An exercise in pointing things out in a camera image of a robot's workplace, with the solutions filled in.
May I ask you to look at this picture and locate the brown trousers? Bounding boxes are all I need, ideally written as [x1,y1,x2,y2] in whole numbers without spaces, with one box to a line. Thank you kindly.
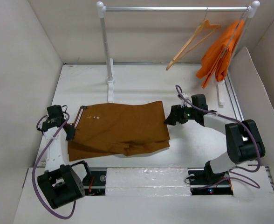
[68,101,170,161]

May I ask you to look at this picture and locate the white and metal clothes rack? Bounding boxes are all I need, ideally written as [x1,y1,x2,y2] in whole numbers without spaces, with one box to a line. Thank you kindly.
[96,0,260,107]

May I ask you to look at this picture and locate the wooden hanger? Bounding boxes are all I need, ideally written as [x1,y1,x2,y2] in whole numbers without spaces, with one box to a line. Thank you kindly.
[165,7,221,71]

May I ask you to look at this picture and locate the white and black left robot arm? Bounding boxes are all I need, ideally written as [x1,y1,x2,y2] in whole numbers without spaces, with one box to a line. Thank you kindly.
[37,105,92,209]

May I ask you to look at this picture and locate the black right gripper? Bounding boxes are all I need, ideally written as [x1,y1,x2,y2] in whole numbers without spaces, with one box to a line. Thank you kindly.
[163,103,197,126]

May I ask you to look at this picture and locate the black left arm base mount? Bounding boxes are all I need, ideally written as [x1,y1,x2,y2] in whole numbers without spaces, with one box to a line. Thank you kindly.
[70,161,107,196]

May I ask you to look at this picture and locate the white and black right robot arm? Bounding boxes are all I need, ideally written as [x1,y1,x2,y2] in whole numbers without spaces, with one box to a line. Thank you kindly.
[165,93,266,184]

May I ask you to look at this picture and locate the orange hanging garment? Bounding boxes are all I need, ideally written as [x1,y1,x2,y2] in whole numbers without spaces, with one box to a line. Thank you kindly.
[196,20,245,89]

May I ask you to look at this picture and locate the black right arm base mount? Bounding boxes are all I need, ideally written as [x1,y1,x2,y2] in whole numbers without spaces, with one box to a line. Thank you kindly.
[185,168,233,196]

